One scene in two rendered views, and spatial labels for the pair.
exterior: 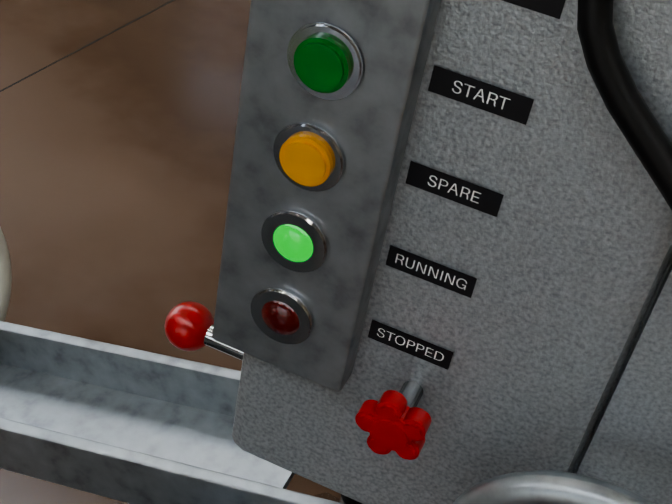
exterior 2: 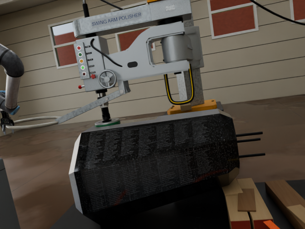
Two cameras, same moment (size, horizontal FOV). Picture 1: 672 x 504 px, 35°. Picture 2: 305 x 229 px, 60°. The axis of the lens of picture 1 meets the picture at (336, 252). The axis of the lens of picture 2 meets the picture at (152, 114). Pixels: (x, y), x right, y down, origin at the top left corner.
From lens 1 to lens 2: 185 cm
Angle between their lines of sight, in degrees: 31
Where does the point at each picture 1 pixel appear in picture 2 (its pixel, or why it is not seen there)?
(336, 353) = (88, 74)
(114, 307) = not seen: hidden behind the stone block
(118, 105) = not seen: hidden behind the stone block
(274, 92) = (78, 58)
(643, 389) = (106, 67)
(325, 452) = (91, 86)
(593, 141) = (95, 52)
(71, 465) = (75, 112)
